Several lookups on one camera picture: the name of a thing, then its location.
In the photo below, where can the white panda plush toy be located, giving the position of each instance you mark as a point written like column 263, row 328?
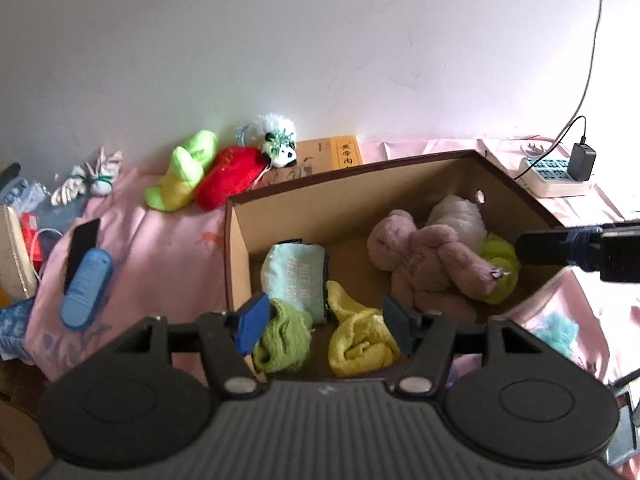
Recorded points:
column 280, row 150

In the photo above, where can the green frog plush toy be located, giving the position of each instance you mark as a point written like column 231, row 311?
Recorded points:
column 185, row 170

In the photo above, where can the blue patterned cloth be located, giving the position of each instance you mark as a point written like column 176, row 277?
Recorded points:
column 15, row 327

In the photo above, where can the blue glasses case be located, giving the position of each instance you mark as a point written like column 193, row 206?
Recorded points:
column 85, row 290

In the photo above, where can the teal fabric pouch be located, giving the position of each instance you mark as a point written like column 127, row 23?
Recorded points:
column 295, row 275

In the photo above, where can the white power strip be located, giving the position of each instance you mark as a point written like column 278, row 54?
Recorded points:
column 545, row 180

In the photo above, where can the red packet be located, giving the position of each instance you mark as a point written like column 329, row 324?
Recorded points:
column 30, row 230

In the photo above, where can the green towel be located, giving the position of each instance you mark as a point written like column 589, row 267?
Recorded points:
column 285, row 340

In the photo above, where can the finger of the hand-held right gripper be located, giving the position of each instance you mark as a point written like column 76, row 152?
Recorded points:
column 545, row 249

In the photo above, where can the blue blister pack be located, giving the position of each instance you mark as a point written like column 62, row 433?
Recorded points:
column 22, row 192

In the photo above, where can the pink printed bed sheet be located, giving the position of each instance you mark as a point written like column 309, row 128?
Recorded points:
column 150, row 260

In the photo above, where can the lime green soft toy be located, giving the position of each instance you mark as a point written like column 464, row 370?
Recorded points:
column 500, row 282

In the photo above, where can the white fluffy plush toy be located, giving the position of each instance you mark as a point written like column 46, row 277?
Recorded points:
column 460, row 217

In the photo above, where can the white bundle with green tie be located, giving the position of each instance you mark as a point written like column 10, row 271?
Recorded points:
column 105, row 175

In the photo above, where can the white cotton glove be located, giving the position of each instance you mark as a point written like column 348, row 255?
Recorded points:
column 70, row 190

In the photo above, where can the yellow towel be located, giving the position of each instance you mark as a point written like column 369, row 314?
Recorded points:
column 360, row 345

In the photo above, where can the teal mesh bath sponge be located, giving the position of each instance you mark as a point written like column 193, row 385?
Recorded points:
column 555, row 332

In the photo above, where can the brown cardboard box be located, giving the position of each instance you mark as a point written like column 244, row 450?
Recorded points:
column 240, row 260

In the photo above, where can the brown paper bag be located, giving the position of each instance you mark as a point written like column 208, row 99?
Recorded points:
column 12, row 255

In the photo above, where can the pink plush bunny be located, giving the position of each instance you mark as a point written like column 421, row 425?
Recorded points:
column 430, row 255

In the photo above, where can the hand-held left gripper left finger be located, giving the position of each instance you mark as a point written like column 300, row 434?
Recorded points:
column 255, row 322

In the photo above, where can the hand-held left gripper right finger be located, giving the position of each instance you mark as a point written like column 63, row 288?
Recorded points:
column 400, row 325

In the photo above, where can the red plush toy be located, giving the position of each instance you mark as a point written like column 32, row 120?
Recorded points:
column 225, row 175

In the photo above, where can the black phone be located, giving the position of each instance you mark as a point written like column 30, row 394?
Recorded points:
column 82, row 245

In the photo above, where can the black charger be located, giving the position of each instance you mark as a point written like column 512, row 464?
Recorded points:
column 584, row 162

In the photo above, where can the yellow book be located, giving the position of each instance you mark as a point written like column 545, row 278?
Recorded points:
column 325, row 155

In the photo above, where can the dark green flat object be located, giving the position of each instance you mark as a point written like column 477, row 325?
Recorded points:
column 9, row 172

